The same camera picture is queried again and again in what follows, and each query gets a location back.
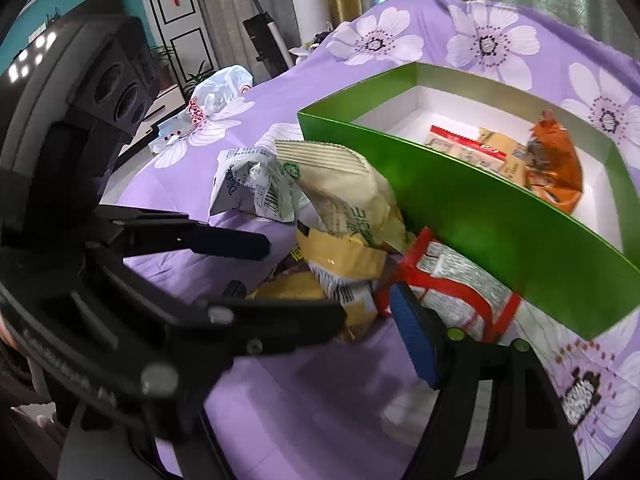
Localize white plastic bag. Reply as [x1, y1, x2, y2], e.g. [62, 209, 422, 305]
[150, 66, 256, 153]

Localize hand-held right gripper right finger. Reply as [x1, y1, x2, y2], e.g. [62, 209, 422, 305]
[390, 282, 583, 480]

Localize grey sheer curtain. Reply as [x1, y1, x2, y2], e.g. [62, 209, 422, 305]
[190, 0, 326, 86]

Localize red and white snack packet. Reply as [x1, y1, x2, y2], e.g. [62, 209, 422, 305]
[375, 227, 521, 343]

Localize cream snack packet green print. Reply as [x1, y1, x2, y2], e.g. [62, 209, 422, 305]
[275, 140, 406, 253]

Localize potted plant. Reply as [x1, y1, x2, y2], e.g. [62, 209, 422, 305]
[150, 45, 176, 91]
[182, 60, 218, 101]

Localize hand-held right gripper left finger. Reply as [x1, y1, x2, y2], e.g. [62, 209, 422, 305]
[150, 405, 238, 480]

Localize beige snack packet red trim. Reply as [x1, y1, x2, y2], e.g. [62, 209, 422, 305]
[425, 125, 506, 171]

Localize white snack packet blue print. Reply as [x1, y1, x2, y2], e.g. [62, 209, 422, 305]
[210, 145, 301, 223]

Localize green cardboard box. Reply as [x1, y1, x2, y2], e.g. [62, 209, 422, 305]
[297, 62, 640, 340]

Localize white television cabinet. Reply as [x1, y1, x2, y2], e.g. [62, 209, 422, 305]
[122, 82, 183, 148]

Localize upright vacuum cleaner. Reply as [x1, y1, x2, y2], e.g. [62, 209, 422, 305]
[212, 0, 296, 73]

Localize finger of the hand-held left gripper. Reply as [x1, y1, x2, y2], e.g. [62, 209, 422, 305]
[95, 205, 273, 262]
[140, 296, 348, 411]

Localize purple floral bedsheet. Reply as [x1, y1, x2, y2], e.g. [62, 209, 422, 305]
[100, 0, 640, 480]

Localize white cylindrical appliance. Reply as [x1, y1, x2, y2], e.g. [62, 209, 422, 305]
[291, 0, 333, 46]

